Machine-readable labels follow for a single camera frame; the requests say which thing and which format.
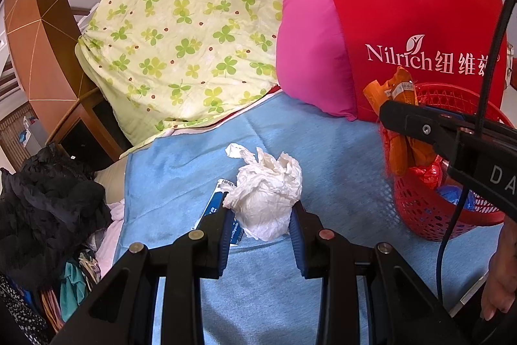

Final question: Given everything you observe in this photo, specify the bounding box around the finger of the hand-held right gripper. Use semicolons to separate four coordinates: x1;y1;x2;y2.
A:
380;98;478;160

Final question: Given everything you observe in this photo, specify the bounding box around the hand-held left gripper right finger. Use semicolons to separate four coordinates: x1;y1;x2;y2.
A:
289;201;469;345

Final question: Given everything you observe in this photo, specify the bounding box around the red paper shopping bag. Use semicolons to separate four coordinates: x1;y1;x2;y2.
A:
325;0;509;123

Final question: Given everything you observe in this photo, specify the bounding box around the person's right hand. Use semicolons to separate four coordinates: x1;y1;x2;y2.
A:
482;221;517;323

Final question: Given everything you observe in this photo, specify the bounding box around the white tissue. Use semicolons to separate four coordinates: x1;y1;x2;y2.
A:
222;143;303;243

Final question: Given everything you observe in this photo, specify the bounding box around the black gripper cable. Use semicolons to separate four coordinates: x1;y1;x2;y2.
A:
436;0;517;305

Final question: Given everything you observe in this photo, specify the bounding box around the pink pillow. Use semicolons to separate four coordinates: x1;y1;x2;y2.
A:
276;0;360;122

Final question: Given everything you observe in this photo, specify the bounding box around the light blue towel blanket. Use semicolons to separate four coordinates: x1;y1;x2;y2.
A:
109;90;505;345

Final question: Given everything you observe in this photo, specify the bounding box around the teal cloth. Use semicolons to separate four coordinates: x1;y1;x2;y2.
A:
60;260;87;323

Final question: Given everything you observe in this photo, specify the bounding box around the red plastic mesh basket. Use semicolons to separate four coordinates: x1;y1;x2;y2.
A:
380;83;513;243

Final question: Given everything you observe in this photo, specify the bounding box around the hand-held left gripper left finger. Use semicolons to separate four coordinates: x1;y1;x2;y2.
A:
50;205;237;345

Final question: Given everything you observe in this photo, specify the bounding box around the orange wrapper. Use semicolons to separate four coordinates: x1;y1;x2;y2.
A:
363;66;421;178

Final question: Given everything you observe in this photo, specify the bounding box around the black lace garment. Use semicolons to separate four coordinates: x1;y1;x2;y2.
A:
0;145;114;291

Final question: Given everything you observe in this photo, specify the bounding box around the blue plastic bag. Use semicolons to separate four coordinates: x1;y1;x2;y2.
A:
436;185;479;210

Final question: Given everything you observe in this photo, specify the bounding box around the brown wooden column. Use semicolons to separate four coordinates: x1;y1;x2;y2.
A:
4;0;122;160

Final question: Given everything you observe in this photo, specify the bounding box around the green clover print quilt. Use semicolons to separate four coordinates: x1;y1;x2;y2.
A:
75;0;384;146

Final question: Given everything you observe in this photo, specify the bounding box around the black white floral garment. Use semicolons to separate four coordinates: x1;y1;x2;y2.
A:
0;274;51;345

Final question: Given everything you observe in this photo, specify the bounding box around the striped pink orange cloth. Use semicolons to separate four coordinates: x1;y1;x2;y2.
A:
38;288;65;333

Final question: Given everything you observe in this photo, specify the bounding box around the red plastic strip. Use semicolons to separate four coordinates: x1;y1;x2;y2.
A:
410;163;443;190

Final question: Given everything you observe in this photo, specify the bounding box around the blue white toothpaste box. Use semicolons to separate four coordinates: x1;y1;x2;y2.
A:
193;179;245;246

